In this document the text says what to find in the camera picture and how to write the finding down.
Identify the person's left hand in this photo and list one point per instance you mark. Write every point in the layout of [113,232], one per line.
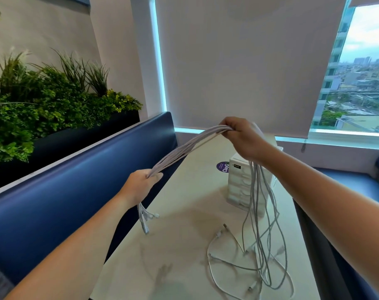
[139,187]

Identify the person's right hand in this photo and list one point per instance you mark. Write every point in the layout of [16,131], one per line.
[248,140]

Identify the white mini drawer cabinet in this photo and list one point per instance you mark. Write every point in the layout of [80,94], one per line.
[239,184]

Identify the person's left forearm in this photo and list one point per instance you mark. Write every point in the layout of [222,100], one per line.
[67,256]

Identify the person's right forearm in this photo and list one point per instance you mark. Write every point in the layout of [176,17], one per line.
[326,209]

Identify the black planter box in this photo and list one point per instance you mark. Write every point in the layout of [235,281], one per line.
[67,143]

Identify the round purple sticker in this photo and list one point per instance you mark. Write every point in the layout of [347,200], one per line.
[222,167]

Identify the white table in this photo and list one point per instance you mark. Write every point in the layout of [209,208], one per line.
[183,215]

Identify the blue padded bench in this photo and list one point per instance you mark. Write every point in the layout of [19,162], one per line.
[67,190]
[358,184]

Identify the white roller blind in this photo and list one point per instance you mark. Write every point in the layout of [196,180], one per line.
[370,0]
[239,59]

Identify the glass window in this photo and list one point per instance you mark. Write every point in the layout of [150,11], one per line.
[358,90]

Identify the green leafy plants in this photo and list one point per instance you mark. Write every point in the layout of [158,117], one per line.
[36,115]

